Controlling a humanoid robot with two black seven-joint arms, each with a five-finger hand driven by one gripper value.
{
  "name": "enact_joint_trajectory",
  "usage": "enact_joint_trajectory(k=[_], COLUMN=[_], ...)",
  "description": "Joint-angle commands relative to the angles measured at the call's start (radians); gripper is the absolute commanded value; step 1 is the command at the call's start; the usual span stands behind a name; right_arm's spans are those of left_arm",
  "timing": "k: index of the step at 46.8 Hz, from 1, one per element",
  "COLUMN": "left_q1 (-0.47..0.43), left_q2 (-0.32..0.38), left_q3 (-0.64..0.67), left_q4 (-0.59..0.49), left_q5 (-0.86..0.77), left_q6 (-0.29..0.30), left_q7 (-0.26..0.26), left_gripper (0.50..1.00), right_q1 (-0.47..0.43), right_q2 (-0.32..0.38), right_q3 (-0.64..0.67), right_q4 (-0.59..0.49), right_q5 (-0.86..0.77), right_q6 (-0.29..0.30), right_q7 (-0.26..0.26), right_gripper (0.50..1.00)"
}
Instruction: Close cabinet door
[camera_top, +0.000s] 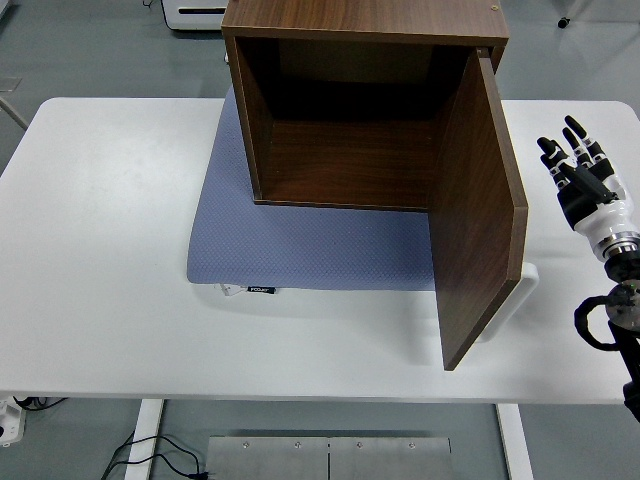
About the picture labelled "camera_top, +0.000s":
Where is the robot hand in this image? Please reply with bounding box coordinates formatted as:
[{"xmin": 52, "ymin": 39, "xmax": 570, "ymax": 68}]
[{"xmin": 536, "ymin": 115, "xmax": 639, "ymax": 248}]

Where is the brown wooden cabinet door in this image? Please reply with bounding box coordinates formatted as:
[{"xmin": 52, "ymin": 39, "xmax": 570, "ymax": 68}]
[{"xmin": 428, "ymin": 48, "xmax": 530, "ymax": 372}]

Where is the brown wooden cabinet body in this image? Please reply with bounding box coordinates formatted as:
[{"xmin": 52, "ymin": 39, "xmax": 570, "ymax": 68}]
[{"xmin": 221, "ymin": 0, "xmax": 511, "ymax": 212}]

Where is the white table leg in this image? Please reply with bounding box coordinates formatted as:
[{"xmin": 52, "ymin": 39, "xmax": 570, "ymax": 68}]
[
  {"xmin": 122, "ymin": 398, "xmax": 166, "ymax": 480},
  {"xmin": 495, "ymin": 402, "xmax": 535, "ymax": 480}
]

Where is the blue-grey textured mat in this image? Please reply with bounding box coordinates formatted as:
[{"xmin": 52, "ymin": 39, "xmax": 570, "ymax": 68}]
[{"xmin": 186, "ymin": 92, "xmax": 437, "ymax": 293}]

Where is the grey metal plate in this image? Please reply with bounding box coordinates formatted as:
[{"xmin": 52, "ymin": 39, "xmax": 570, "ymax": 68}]
[{"xmin": 206, "ymin": 435, "xmax": 452, "ymax": 480}]

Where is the white appliance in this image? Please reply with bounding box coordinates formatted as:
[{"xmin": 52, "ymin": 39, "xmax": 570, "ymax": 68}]
[{"xmin": 162, "ymin": 0, "xmax": 229, "ymax": 34}]

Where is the grey metal bar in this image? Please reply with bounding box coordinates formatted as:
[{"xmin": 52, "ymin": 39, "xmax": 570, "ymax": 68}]
[{"xmin": 0, "ymin": 94, "xmax": 29, "ymax": 133}]

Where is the white power strip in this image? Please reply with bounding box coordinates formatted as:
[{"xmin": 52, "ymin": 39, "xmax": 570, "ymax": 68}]
[{"xmin": 0, "ymin": 394, "xmax": 26, "ymax": 446}]

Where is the white door handle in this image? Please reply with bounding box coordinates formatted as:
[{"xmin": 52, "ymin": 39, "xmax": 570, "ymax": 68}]
[{"xmin": 474, "ymin": 263, "xmax": 540, "ymax": 345}]

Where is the black floor cable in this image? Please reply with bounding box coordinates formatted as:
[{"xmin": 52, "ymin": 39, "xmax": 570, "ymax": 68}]
[{"xmin": 99, "ymin": 433, "xmax": 211, "ymax": 480}]

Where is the black cable at power strip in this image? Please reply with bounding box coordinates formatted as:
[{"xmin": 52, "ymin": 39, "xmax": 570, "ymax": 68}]
[{"xmin": 12, "ymin": 396, "xmax": 67, "ymax": 412}]

